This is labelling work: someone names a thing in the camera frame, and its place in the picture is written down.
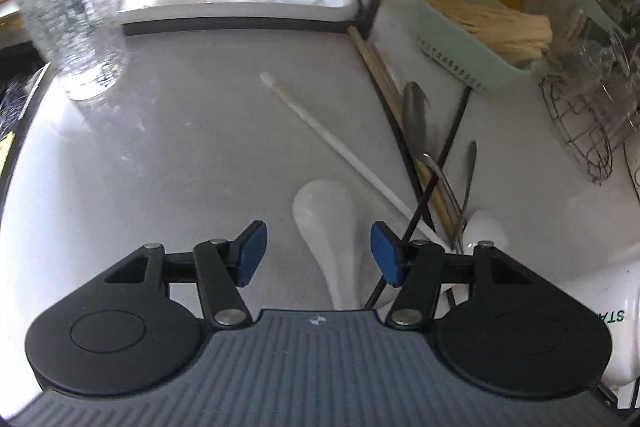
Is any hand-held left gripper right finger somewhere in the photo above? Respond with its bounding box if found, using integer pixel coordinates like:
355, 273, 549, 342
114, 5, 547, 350
371, 222, 537, 332

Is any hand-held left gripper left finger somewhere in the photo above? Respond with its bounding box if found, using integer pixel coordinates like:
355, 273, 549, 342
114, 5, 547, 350
102, 221, 268, 330

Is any white ceramic spoon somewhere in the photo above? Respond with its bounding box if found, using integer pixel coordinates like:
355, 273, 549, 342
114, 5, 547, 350
292, 178, 373, 312

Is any white chopstick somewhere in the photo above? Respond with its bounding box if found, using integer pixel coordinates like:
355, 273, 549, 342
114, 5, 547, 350
260, 73, 448, 253

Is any large metal spoon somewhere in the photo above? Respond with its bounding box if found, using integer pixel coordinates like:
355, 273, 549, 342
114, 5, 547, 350
401, 81, 451, 228

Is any white ceramic mug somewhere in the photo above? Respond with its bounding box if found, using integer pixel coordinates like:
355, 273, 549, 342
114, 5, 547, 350
562, 262, 640, 390

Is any pale green plastic basket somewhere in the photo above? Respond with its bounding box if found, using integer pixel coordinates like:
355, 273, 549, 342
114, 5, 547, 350
405, 0, 543, 95

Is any pale dried straw bundle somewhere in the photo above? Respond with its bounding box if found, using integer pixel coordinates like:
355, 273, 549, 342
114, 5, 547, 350
417, 0, 553, 62

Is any kitchen sink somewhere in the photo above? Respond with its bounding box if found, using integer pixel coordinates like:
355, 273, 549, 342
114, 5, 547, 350
0, 52, 48, 142

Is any tall textured glass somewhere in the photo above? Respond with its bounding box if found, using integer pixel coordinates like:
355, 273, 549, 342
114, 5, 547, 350
10, 0, 128, 102

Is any wire glass rack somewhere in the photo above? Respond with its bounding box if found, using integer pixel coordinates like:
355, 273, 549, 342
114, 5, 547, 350
540, 27, 640, 182

